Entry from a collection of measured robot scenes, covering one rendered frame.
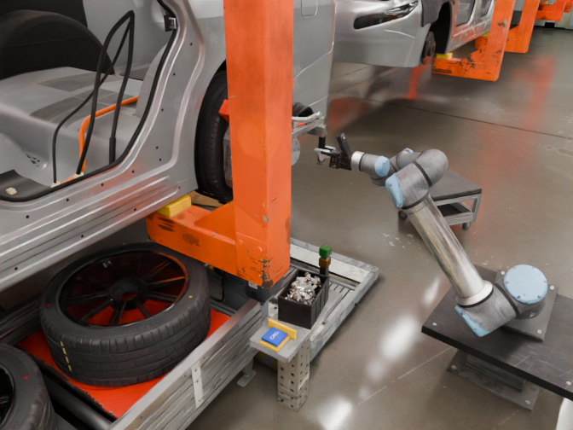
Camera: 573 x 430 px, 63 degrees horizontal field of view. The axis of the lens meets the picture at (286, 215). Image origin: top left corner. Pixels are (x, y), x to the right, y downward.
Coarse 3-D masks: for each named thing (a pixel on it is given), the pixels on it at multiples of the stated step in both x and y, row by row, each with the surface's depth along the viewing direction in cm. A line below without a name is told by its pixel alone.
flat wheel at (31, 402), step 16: (0, 352) 159; (16, 352) 159; (0, 368) 153; (16, 368) 153; (32, 368) 153; (0, 384) 159; (16, 384) 148; (32, 384) 147; (0, 400) 146; (16, 400) 142; (32, 400) 142; (48, 400) 152; (16, 416) 137; (32, 416) 138; (48, 416) 149
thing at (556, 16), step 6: (558, 0) 936; (564, 0) 931; (552, 6) 947; (558, 6) 940; (540, 12) 960; (546, 12) 955; (552, 12) 950; (558, 12) 944; (540, 18) 965; (546, 18) 959; (552, 18) 954; (558, 18) 948
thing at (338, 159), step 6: (336, 150) 232; (336, 156) 230; (342, 156) 230; (330, 162) 235; (336, 162) 232; (342, 162) 232; (348, 162) 228; (336, 168) 233; (342, 168) 233; (348, 168) 231
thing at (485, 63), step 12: (504, 0) 462; (504, 12) 467; (492, 24) 476; (504, 24) 471; (492, 36) 481; (504, 36) 475; (492, 48) 485; (504, 48) 490; (444, 60) 515; (456, 60) 513; (468, 60) 504; (480, 60) 498; (492, 60) 490; (432, 72) 527; (444, 72) 520; (456, 72) 514; (468, 72) 507; (480, 72) 501; (492, 72) 494
